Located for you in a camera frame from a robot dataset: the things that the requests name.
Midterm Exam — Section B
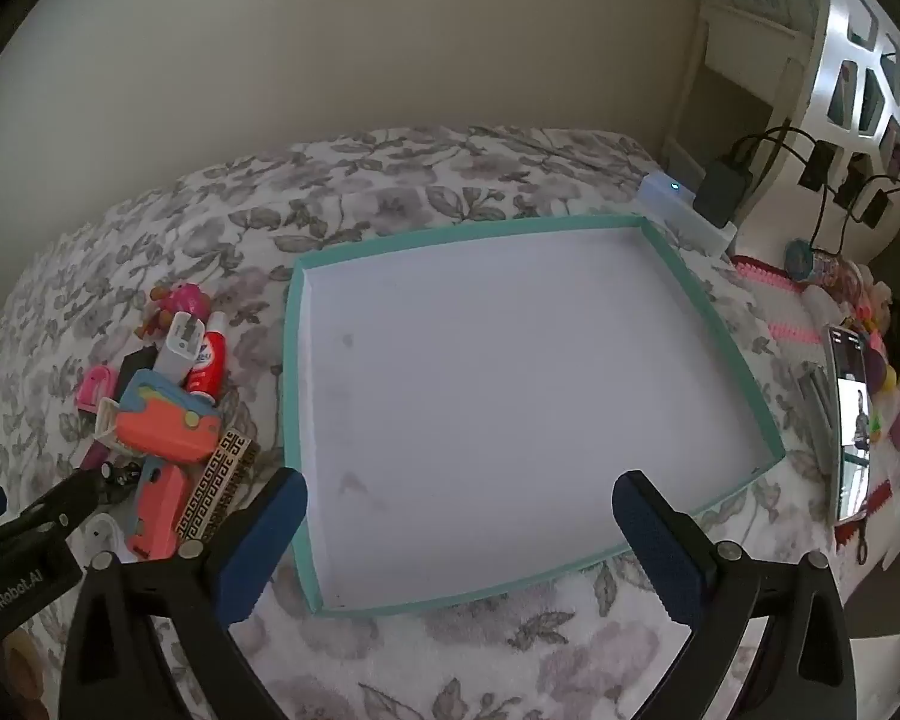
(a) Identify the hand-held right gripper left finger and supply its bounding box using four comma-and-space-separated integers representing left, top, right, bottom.
60, 467, 308, 720

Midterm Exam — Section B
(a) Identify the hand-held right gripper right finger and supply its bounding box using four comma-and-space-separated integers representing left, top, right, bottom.
612, 471, 860, 720

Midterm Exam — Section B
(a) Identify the black gold patterned hair clip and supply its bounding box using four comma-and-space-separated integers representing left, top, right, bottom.
176, 427, 262, 545

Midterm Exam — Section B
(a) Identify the white plastic clip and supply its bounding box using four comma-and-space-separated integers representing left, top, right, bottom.
90, 397, 125, 455

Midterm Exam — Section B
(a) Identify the small orange blue toy knife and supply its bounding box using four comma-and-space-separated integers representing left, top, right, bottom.
124, 461, 190, 562

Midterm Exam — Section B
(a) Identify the pink watch band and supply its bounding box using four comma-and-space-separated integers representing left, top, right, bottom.
73, 364, 117, 417

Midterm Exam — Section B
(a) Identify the large blue orange toy knife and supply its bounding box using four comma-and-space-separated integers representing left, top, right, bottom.
112, 369, 222, 462

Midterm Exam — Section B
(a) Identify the white charger plug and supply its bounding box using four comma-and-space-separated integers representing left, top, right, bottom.
154, 311, 211, 383

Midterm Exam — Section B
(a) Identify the teal white box lid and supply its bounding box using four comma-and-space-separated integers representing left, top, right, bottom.
281, 214, 787, 620

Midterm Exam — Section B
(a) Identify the black charger plug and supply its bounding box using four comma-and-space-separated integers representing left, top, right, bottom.
116, 349, 158, 398

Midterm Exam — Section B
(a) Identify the red white small bottle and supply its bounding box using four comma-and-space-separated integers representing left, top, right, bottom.
186, 326, 227, 400

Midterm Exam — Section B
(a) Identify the grey phone stand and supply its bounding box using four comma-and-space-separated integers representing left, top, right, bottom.
799, 362, 841, 482

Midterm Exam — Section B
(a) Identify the smartphone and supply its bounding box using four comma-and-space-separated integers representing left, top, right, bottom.
825, 322, 872, 526

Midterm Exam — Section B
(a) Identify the pink toy figure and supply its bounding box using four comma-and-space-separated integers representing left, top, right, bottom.
136, 281, 212, 338

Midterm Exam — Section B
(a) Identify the purple ball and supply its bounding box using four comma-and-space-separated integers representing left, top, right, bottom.
868, 355, 900, 396

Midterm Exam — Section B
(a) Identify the small white case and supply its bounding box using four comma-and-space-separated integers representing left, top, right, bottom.
802, 289, 845, 323

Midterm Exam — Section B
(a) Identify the grey floral blanket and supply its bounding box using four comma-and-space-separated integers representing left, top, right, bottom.
0, 126, 900, 720

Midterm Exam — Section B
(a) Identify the colourful bead toy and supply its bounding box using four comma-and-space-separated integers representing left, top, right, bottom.
853, 298, 892, 352

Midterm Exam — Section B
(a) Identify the colourful round tin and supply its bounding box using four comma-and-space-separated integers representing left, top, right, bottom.
784, 238, 863, 293

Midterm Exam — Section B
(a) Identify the white power strip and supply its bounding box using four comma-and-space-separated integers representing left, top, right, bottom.
637, 172, 736, 256

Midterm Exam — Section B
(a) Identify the large black power adapter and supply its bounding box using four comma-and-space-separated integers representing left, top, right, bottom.
694, 157, 755, 230

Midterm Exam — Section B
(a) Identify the small black adapter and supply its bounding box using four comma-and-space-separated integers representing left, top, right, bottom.
799, 142, 837, 192
832, 165, 867, 209
859, 191, 893, 231

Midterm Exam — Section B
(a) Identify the black adapter cable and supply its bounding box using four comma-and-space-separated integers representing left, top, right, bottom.
808, 174, 900, 252
720, 126, 822, 175

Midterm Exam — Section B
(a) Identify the white wooden frame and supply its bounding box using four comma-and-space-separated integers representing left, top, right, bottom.
664, 0, 805, 182

